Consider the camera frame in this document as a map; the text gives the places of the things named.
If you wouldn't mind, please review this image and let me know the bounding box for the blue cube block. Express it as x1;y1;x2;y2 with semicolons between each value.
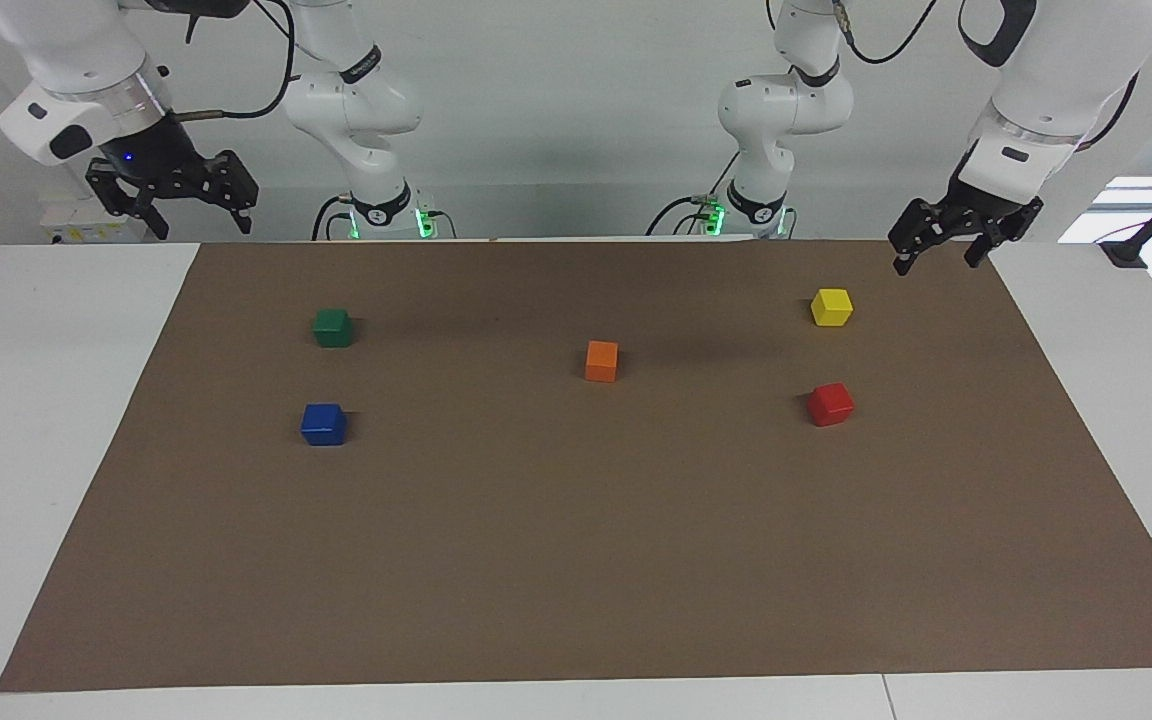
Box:
300;403;348;447

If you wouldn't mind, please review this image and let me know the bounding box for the yellow cube block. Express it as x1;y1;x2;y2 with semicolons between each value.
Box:
810;288;854;328

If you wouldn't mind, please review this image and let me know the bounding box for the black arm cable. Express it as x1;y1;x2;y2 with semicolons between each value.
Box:
766;0;1140;151
171;0;297;122

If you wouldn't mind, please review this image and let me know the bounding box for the brown table mat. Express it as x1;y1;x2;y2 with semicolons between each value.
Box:
0;238;1152;693

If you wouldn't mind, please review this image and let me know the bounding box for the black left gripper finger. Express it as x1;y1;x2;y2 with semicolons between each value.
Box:
887;199;958;275
965;214;1028;270

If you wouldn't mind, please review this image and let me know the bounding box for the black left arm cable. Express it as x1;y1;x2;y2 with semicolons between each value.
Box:
766;0;1140;151

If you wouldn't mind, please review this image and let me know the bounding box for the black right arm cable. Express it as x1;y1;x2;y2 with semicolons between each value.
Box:
171;0;297;122

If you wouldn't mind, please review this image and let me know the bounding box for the bright window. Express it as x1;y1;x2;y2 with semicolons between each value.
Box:
1058;175;1152;246

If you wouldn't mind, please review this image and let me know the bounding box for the white box yellow label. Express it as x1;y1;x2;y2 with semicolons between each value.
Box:
39;195;152;245

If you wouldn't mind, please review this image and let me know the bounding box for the black base cable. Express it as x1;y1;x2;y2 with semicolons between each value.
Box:
645;150;739;237
310;194;357;242

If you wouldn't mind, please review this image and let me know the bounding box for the red cube block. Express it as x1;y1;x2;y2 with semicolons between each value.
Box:
805;382;856;428

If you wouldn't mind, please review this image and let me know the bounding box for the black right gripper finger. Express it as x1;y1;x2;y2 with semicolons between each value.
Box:
175;149;260;237
85;159;170;242

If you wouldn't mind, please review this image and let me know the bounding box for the green cube block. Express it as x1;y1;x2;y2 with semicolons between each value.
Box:
312;308;353;349

